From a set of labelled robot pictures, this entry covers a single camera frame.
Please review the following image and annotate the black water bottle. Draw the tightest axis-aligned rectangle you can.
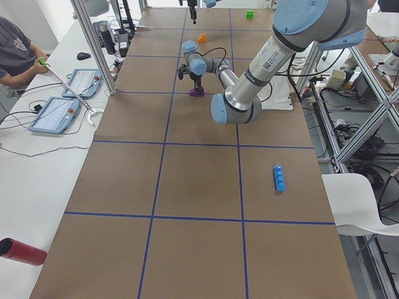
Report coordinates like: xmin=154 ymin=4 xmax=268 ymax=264
xmin=100 ymin=25 xmax=116 ymax=55

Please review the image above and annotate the purple trapezoid block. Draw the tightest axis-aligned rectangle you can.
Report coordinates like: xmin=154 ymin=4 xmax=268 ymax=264
xmin=189 ymin=87 xmax=204 ymax=97

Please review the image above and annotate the teach pendant tablet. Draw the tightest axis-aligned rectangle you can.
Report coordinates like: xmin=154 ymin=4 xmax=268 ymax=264
xmin=28 ymin=97 xmax=80 ymax=134
xmin=67 ymin=69 xmax=102 ymax=98

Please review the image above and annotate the long reacher grabber stick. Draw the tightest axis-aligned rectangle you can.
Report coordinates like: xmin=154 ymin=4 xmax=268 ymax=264
xmin=38 ymin=57 xmax=104 ymax=126

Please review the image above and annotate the long blue stud block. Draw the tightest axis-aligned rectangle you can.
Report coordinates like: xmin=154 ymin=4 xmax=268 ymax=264
xmin=273 ymin=164 xmax=286 ymax=192

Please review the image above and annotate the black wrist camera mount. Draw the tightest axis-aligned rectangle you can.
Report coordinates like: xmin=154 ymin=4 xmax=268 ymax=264
xmin=177 ymin=64 xmax=191 ymax=80

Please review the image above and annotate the brown paper table cover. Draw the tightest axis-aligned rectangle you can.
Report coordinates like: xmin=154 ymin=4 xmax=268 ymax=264
xmin=31 ymin=8 xmax=356 ymax=298

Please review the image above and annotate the white plastic chair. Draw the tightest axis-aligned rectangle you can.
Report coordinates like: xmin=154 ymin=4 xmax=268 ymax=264
xmin=322 ymin=173 xmax=398 ymax=237

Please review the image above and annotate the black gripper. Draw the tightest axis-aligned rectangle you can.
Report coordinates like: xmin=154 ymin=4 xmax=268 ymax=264
xmin=189 ymin=72 xmax=202 ymax=92
xmin=179 ymin=0 xmax=198 ymax=24

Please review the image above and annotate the red cylinder bottle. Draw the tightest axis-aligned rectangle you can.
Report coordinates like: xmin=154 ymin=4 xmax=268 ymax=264
xmin=1 ymin=238 xmax=47 ymax=266

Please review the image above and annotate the green stud block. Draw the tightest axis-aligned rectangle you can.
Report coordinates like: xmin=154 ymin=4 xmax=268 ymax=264
xmin=246 ymin=11 xmax=254 ymax=19

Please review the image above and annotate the aluminium frame post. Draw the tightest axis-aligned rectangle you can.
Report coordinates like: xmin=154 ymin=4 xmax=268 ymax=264
xmin=70 ymin=0 xmax=117 ymax=95

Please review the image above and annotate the near teach pendant tablet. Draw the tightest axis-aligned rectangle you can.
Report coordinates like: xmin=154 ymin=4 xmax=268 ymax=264
xmin=28 ymin=97 xmax=80 ymax=134

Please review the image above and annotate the seated person grey shirt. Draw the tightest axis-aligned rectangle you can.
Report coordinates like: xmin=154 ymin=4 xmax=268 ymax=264
xmin=1 ymin=17 xmax=48 ymax=89

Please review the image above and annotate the far teach pendant tablet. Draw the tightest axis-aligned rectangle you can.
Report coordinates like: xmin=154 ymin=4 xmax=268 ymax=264
xmin=67 ymin=69 xmax=102 ymax=98

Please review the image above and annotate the orange trapezoid block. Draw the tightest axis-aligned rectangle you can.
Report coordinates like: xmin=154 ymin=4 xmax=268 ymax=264
xmin=197 ymin=33 xmax=208 ymax=43

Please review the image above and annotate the black computer mouse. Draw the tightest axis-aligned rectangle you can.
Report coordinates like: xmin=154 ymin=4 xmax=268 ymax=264
xmin=76 ymin=52 xmax=91 ymax=61

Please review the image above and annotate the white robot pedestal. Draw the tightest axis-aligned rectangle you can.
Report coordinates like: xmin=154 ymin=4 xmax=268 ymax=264
xmin=257 ymin=76 xmax=293 ymax=110

